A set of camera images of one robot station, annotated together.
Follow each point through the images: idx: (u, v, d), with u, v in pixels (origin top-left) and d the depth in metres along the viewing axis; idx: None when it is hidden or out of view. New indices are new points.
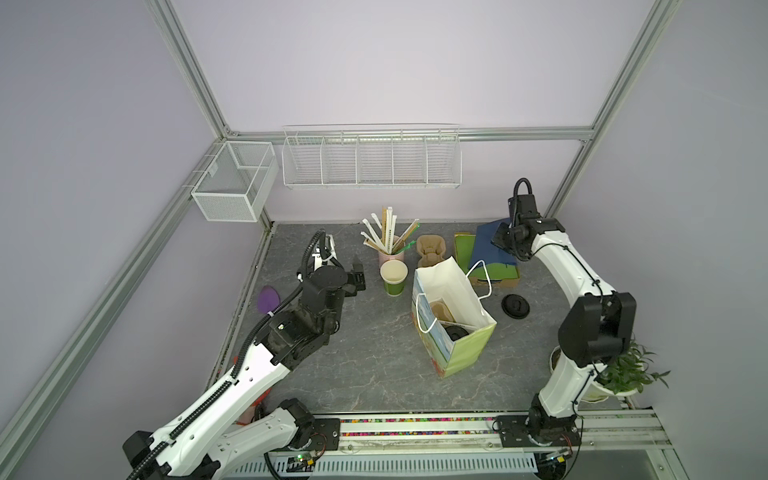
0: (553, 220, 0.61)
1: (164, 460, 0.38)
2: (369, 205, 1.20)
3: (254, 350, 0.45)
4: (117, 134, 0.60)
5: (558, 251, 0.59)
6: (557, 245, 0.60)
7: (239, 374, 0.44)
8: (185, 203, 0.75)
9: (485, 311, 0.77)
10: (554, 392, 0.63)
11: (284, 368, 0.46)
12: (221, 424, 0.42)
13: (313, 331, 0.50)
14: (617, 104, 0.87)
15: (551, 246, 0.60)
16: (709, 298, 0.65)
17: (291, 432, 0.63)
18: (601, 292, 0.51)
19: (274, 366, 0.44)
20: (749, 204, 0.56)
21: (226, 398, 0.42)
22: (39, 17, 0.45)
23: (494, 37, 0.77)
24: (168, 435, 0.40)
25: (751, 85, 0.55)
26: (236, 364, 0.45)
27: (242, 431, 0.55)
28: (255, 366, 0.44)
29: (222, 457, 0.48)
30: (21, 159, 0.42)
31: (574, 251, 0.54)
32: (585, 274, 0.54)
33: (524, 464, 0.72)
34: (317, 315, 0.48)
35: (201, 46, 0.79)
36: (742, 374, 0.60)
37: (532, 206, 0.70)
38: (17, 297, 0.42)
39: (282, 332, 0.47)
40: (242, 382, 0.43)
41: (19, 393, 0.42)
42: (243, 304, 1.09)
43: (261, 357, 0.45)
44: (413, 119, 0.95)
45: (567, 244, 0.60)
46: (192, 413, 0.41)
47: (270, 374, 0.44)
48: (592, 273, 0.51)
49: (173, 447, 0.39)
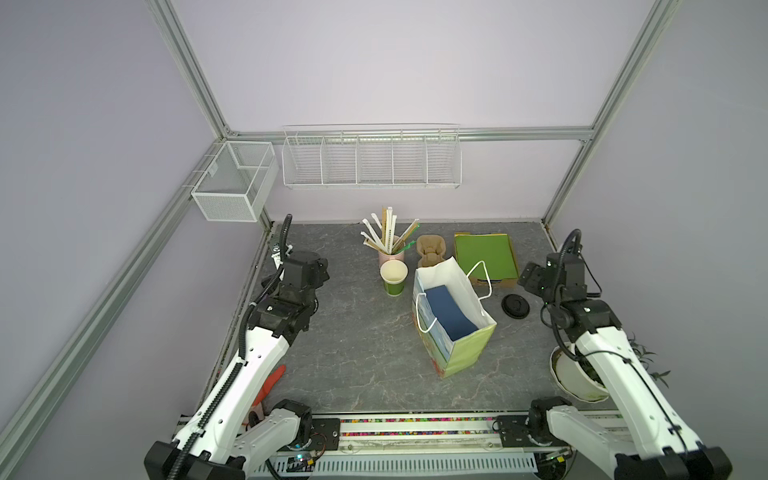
0: (605, 309, 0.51)
1: (202, 448, 0.38)
2: (369, 205, 1.20)
3: (253, 335, 0.48)
4: (117, 133, 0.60)
5: (617, 362, 0.47)
6: (618, 354, 0.47)
7: (248, 356, 0.46)
8: (185, 202, 0.76)
9: (485, 311, 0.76)
10: (568, 434, 0.59)
11: (284, 341, 0.50)
12: (242, 409, 0.44)
13: (299, 305, 0.55)
14: (617, 104, 0.87)
15: (607, 354, 0.48)
16: (710, 298, 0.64)
17: (297, 423, 0.64)
18: (681, 445, 0.39)
19: (277, 338, 0.48)
20: (749, 202, 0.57)
21: (241, 380, 0.44)
22: (38, 17, 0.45)
23: (493, 35, 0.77)
24: (197, 427, 0.40)
25: (752, 84, 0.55)
26: (242, 346, 0.47)
27: (250, 433, 0.54)
28: (260, 345, 0.47)
29: (247, 452, 0.49)
30: (23, 158, 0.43)
31: (638, 366, 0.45)
32: (659, 413, 0.42)
33: (524, 464, 0.72)
34: (300, 291, 0.54)
35: (201, 48, 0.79)
36: (737, 373, 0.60)
37: (578, 277, 0.56)
38: (20, 296, 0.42)
39: (274, 310, 0.51)
40: (252, 361, 0.46)
41: (19, 393, 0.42)
42: (243, 304, 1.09)
43: (261, 333, 0.48)
44: (414, 119, 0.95)
45: (628, 355, 0.47)
46: (210, 403, 0.42)
47: (270, 350, 0.47)
48: (669, 413, 0.42)
49: (206, 435, 0.39)
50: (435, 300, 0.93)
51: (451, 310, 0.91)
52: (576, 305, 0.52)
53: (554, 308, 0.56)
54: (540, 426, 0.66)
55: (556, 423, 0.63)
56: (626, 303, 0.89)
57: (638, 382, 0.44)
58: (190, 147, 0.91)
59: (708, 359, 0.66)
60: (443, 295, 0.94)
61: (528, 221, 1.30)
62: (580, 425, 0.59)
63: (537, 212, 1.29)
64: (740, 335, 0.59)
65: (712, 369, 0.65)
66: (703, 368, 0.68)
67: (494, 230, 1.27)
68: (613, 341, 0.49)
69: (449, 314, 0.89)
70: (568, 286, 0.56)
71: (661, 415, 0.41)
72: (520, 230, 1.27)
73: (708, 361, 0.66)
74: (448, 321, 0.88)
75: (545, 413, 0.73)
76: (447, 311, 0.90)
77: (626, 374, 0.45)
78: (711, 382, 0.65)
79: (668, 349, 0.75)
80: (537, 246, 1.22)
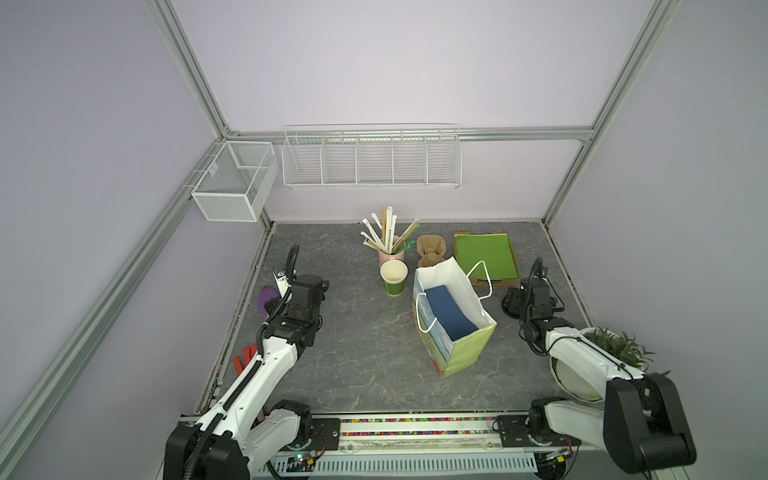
0: (561, 322, 0.66)
1: (224, 429, 0.41)
2: (369, 205, 1.20)
3: (269, 342, 0.55)
4: (117, 133, 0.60)
5: (571, 342, 0.58)
6: (570, 336, 0.60)
7: (265, 357, 0.52)
8: (185, 202, 0.76)
9: (485, 312, 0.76)
10: (567, 423, 0.59)
11: (295, 352, 0.56)
12: (257, 401, 0.47)
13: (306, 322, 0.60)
14: (617, 104, 0.87)
15: (563, 339, 0.60)
16: (710, 298, 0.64)
17: (297, 421, 0.64)
18: (629, 375, 0.47)
19: (288, 345, 0.54)
20: (750, 203, 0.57)
21: (260, 375, 0.49)
22: (38, 17, 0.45)
23: (492, 34, 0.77)
24: (220, 409, 0.44)
25: (752, 84, 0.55)
26: (261, 347, 0.54)
27: (251, 434, 0.54)
28: (275, 347, 0.54)
29: (250, 453, 0.49)
30: (22, 158, 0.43)
31: (587, 341, 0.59)
32: (609, 361, 0.52)
33: (524, 464, 0.72)
34: (307, 309, 0.62)
35: (201, 47, 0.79)
36: (738, 374, 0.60)
37: (545, 299, 0.68)
38: (19, 296, 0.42)
39: (286, 325, 0.58)
40: (269, 361, 0.51)
41: (19, 393, 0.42)
42: (243, 304, 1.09)
43: (277, 341, 0.55)
44: (414, 119, 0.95)
45: (578, 336, 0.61)
46: (232, 391, 0.46)
47: (286, 355, 0.54)
48: (616, 360, 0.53)
49: (228, 418, 0.43)
50: (435, 300, 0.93)
51: (450, 310, 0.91)
52: (540, 321, 0.69)
53: (524, 323, 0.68)
54: (540, 426, 0.66)
55: (555, 416, 0.63)
56: (626, 303, 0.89)
57: (588, 348, 0.56)
58: (189, 146, 0.91)
59: (708, 359, 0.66)
60: (443, 295, 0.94)
61: (527, 221, 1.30)
62: (580, 410, 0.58)
63: (537, 212, 1.29)
64: (740, 335, 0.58)
65: (712, 369, 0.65)
66: (703, 368, 0.68)
67: (494, 230, 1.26)
68: (566, 331, 0.62)
69: (449, 314, 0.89)
70: (537, 307, 0.68)
71: (611, 363, 0.51)
72: (520, 230, 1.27)
73: (707, 361, 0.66)
74: (448, 321, 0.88)
75: (544, 411, 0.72)
76: (448, 311, 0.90)
77: (579, 346, 0.57)
78: (712, 382, 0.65)
79: (668, 349, 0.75)
80: (536, 246, 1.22)
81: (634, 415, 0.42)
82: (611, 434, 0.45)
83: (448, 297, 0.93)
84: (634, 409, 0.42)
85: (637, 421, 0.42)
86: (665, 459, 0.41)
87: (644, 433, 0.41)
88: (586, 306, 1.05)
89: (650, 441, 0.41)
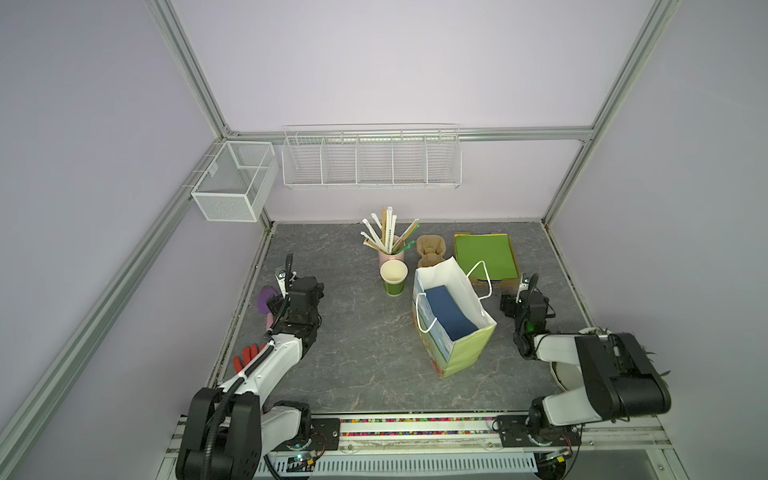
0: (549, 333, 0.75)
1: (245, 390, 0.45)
2: (369, 206, 1.20)
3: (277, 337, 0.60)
4: (117, 133, 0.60)
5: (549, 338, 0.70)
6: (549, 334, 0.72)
7: (275, 343, 0.58)
8: (185, 203, 0.75)
9: (485, 312, 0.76)
10: (562, 411, 0.61)
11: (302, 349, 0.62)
12: (272, 377, 0.52)
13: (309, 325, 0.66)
14: (617, 103, 0.87)
15: (545, 338, 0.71)
16: (709, 298, 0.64)
17: (298, 416, 0.65)
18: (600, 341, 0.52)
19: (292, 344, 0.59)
20: (749, 203, 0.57)
21: (274, 355, 0.54)
22: (38, 17, 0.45)
23: (491, 34, 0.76)
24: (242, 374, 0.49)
25: (752, 84, 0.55)
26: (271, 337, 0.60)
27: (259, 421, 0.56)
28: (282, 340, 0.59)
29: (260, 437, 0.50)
30: (22, 158, 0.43)
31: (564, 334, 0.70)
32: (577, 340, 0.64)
33: (524, 464, 0.72)
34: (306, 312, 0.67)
35: (201, 46, 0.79)
36: (736, 374, 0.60)
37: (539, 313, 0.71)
38: (20, 296, 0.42)
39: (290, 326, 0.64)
40: (281, 347, 0.57)
41: (19, 393, 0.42)
42: (243, 304, 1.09)
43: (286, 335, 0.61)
44: (414, 119, 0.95)
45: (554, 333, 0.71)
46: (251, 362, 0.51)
47: (294, 345, 0.59)
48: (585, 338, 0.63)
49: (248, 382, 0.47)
50: (435, 300, 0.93)
51: (450, 309, 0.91)
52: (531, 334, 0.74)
53: (519, 337, 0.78)
54: (539, 425, 0.66)
55: (553, 408, 0.64)
56: (626, 304, 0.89)
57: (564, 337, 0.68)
58: (190, 147, 0.91)
59: (707, 359, 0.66)
60: (443, 294, 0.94)
61: (527, 221, 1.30)
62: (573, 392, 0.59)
63: (537, 212, 1.29)
64: (739, 335, 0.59)
65: (711, 369, 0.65)
66: (702, 368, 0.68)
67: (494, 230, 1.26)
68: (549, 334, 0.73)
69: (448, 314, 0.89)
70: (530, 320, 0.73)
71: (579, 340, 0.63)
72: (520, 230, 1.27)
73: (706, 360, 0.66)
74: (448, 321, 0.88)
75: (544, 410, 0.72)
76: (448, 311, 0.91)
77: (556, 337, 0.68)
78: (711, 382, 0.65)
79: (667, 349, 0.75)
80: (537, 246, 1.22)
81: (601, 360, 0.48)
82: (591, 391, 0.48)
83: (448, 296, 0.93)
84: (602, 357, 0.48)
85: (606, 365, 0.47)
86: (641, 396, 0.44)
87: (614, 373, 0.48)
88: (585, 306, 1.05)
89: (621, 381, 0.47)
